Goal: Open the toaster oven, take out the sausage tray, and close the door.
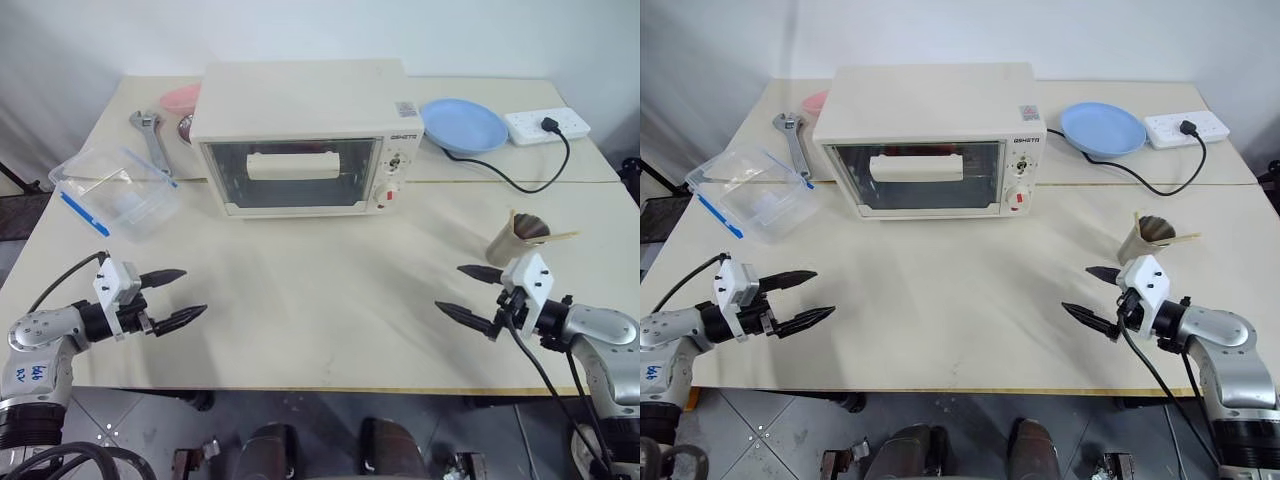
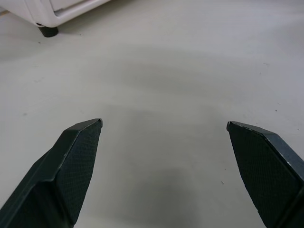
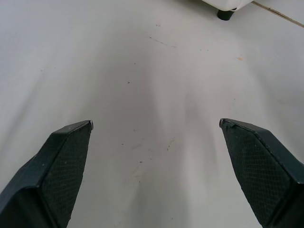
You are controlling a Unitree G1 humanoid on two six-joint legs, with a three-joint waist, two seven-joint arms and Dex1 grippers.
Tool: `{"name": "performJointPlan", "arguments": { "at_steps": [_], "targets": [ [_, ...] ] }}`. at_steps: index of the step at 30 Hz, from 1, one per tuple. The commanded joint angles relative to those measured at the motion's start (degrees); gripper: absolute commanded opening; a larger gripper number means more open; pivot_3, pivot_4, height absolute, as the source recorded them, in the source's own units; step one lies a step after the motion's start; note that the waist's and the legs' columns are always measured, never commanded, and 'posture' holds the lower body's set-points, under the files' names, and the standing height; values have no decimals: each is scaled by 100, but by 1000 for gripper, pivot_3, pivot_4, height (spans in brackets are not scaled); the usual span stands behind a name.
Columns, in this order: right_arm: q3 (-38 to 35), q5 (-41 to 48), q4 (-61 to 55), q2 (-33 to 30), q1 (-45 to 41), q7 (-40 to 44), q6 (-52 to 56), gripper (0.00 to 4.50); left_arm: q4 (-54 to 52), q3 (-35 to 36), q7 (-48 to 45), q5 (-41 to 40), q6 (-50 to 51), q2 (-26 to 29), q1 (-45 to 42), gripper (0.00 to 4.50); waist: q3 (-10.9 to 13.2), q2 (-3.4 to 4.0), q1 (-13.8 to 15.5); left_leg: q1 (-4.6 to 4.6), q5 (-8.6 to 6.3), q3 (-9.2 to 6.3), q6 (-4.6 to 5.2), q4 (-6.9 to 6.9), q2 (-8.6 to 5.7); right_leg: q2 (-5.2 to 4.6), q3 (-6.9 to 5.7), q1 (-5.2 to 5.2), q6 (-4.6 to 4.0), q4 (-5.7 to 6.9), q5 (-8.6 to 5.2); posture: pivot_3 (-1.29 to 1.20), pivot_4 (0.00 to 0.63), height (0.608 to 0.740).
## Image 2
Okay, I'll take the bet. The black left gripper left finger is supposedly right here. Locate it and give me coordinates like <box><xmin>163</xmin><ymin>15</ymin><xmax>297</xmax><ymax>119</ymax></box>
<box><xmin>0</xmin><ymin>118</ymin><xmax>104</xmax><ymax>228</ymax></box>

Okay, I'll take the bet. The white appliance with black foot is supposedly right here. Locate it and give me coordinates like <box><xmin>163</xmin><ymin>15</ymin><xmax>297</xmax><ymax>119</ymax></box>
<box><xmin>0</xmin><ymin>0</ymin><xmax>112</xmax><ymax>38</ymax></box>

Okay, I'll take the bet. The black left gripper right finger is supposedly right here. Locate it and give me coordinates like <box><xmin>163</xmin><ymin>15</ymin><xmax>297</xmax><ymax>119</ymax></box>
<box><xmin>226</xmin><ymin>121</ymin><xmax>304</xmax><ymax>228</ymax></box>

